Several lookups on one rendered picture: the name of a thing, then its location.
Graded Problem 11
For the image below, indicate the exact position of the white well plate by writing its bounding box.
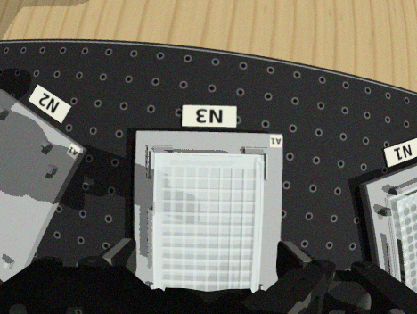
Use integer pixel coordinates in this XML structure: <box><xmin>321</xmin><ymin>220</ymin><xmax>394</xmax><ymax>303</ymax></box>
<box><xmin>153</xmin><ymin>153</ymin><xmax>265</xmax><ymax>293</ymax></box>

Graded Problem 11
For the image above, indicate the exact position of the grey flat plate with small posts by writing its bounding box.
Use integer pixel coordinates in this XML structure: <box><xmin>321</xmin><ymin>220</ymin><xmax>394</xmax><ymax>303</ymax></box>
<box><xmin>0</xmin><ymin>89</ymin><xmax>86</xmax><ymax>282</ymax></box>

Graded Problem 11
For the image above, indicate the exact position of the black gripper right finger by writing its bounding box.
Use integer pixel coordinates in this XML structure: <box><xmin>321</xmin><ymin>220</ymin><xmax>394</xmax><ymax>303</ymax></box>
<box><xmin>239</xmin><ymin>241</ymin><xmax>417</xmax><ymax>314</ymax></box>

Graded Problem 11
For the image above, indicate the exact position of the white name plate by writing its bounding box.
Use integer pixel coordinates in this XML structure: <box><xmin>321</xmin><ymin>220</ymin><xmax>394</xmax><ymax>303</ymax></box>
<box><xmin>383</xmin><ymin>138</ymin><xmax>417</xmax><ymax>167</ymax></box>
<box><xmin>29</xmin><ymin>85</ymin><xmax>71</xmax><ymax>123</ymax></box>
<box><xmin>182</xmin><ymin>105</ymin><xmax>236</xmax><ymax>128</ymax></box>

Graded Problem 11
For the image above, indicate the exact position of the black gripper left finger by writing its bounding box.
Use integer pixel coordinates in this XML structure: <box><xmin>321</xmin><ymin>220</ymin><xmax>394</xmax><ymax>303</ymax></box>
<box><xmin>0</xmin><ymin>238</ymin><xmax>181</xmax><ymax>314</ymax></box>

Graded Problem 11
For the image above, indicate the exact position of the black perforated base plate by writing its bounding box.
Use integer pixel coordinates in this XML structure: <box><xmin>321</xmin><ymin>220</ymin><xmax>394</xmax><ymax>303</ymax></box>
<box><xmin>0</xmin><ymin>39</ymin><xmax>417</xmax><ymax>271</ymax></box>

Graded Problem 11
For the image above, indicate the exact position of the clear multi-well plate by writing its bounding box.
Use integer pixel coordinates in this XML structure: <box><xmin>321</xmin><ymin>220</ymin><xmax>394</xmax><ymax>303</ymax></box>
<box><xmin>384</xmin><ymin>185</ymin><xmax>417</xmax><ymax>293</ymax></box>

